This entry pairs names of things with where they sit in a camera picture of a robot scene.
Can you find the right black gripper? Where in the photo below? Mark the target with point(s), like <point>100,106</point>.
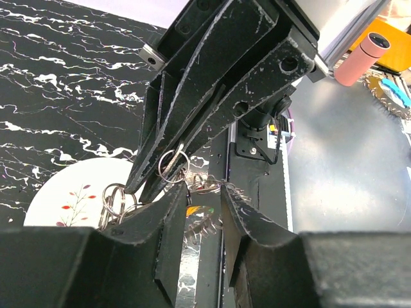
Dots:
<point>216,62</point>

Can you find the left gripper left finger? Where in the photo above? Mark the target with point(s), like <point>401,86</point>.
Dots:
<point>61,267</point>

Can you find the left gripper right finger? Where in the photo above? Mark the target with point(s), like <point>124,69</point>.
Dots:
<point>278,268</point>

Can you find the large metal keyring with keys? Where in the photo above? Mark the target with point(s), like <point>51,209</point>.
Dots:
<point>159,227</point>

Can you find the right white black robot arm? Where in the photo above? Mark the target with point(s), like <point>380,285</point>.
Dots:
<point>266,118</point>

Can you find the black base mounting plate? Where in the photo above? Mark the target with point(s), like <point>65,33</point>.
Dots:
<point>255,165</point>

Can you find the pink and cream round plate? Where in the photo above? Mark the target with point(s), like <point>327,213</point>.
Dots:
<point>73,196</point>

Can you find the pink cylindrical bottle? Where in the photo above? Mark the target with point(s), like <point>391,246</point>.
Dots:
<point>365,55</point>

